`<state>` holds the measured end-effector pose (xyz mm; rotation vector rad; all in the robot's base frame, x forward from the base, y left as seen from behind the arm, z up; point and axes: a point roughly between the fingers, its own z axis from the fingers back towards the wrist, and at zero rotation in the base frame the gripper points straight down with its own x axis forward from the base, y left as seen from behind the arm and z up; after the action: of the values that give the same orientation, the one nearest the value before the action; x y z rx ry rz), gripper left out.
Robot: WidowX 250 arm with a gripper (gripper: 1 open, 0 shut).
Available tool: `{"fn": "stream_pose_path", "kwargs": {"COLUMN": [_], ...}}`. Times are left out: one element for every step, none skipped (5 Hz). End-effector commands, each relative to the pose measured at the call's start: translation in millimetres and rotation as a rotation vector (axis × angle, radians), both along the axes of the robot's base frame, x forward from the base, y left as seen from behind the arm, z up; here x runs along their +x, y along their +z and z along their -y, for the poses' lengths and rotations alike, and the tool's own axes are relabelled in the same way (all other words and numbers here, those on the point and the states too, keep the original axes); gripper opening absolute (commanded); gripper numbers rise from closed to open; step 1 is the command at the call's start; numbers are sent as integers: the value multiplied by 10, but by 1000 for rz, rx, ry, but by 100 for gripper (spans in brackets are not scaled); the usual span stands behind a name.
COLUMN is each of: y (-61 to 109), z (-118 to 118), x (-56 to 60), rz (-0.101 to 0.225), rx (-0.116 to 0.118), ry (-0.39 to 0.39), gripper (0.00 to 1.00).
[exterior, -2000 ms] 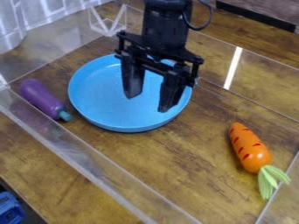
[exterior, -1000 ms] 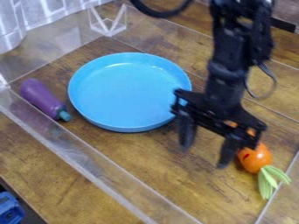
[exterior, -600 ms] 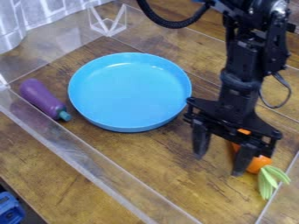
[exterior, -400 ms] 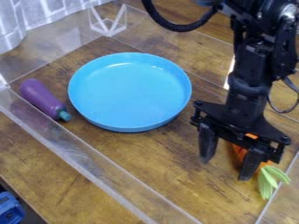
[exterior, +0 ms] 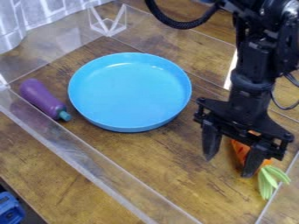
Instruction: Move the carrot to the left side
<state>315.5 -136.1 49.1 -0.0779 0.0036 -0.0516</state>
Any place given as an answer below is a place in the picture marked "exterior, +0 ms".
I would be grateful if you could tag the purple toy eggplant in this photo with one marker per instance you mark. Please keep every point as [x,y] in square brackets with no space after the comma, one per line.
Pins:
[36,94]

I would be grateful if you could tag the clear acrylic barrier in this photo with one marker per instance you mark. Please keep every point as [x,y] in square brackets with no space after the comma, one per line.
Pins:
[148,205]
[203,50]

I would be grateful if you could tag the clear acrylic back barrier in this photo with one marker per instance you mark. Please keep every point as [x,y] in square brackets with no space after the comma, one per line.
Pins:
[203,50]

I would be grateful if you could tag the white sheer curtain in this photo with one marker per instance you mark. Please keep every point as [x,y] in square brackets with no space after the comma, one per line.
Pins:
[23,15]

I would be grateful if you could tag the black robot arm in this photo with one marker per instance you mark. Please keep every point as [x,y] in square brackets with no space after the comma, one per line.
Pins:
[267,34]

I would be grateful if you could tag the orange toy carrot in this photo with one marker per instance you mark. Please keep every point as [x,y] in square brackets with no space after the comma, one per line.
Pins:
[268,174]

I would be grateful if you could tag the clear acrylic corner bracket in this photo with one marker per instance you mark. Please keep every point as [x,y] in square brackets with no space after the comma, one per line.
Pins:
[107,26]

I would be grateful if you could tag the blue object at corner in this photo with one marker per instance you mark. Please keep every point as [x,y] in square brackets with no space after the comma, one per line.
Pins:
[11,210]

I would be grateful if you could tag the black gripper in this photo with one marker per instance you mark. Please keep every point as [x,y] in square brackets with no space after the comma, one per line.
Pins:
[240,118]

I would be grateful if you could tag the clear acrylic front barrier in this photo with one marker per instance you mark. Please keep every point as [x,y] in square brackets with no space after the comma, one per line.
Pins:
[148,205]

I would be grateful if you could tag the blue round plate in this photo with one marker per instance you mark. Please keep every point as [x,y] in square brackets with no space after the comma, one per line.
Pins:
[129,91]

